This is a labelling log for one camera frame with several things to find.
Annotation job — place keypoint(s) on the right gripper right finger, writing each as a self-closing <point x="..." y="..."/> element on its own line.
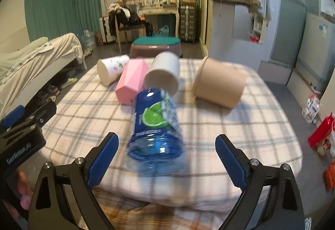
<point x="283" y="207"/>

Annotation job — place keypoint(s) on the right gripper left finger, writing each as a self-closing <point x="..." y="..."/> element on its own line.
<point x="50" y="207"/>

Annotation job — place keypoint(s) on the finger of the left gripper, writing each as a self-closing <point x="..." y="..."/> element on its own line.
<point x="40" y="117"/>
<point x="12" y="117"/>

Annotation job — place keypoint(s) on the blue plastic bottle cup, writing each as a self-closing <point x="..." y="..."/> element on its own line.
<point x="156" y="147"/>

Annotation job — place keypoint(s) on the white floral paper cup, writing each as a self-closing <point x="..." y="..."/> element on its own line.
<point x="110" y="69"/>

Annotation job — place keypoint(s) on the pink faceted cup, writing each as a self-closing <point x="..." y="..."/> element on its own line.
<point x="131" y="81"/>

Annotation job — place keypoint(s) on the brown kraft paper cup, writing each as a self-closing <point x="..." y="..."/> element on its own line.
<point x="220" y="83"/>

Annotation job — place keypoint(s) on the plain white cup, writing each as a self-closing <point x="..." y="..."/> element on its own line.
<point x="164" y="73"/>

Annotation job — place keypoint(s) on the person's left hand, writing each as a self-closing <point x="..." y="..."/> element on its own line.
<point x="25" y="191"/>

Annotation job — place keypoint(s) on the plaid table cloth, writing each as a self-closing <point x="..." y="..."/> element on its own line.
<point x="257" y="125"/>

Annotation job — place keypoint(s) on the green slipper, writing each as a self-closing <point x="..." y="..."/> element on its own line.
<point x="69" y="82"/>

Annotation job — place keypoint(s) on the bed with beige bedding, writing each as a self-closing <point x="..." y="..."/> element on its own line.
<point x="26" y="71"/>

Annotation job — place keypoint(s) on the orange snack package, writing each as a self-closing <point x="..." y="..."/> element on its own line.
<point x="329" y="178"/>

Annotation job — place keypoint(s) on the red bottle on floor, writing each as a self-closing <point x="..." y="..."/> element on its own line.
<point x="322" y="132"/>

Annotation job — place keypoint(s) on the clear water jug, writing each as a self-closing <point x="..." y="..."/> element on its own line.
<point x="88" y="39"/>

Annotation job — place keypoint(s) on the white printed bag floor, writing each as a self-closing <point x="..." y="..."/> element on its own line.
<point x="311" y="109"/>

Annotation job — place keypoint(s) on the white suitcase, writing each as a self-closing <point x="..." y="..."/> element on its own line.
<point x="107" y="38"/>

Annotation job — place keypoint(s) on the green curtain left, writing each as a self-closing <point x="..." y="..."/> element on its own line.
<point x="54" y="18"/>

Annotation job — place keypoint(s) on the purple stool green cushion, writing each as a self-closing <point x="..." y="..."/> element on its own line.
<point x="150" y="46"/>

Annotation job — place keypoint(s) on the wooden chair with clothes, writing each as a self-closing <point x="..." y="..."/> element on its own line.
<point x="122" y="19"/>

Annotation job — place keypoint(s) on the white washing machine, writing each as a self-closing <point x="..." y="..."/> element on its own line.
<point x="315" y="61"/>

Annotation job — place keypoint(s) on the white dressing table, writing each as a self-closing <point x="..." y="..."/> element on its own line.
<point x="165" y="9"/>

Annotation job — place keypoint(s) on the white wardrobe cabinet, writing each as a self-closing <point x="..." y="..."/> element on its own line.
<point x="231" y="30"/>

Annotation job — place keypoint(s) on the drawer storage tower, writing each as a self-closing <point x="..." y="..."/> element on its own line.
<point x="188" y="23"/>

